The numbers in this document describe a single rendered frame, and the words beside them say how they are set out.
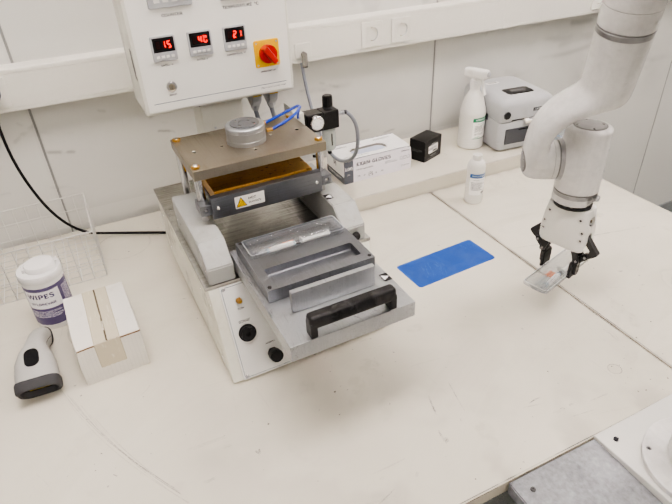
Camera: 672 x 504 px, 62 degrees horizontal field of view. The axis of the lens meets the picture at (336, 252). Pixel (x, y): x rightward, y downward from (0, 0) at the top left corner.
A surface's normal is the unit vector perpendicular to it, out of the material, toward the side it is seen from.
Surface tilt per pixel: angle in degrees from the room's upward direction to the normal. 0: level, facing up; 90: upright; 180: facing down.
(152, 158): 90
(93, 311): 1
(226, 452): 0
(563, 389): 0
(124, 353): 90
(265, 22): 90
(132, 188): 90
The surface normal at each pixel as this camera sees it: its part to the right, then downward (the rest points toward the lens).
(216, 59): 0.45, 0.48
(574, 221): -0.65, 0.44
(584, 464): -0.04, -0.83
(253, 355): 0.39, 0.09
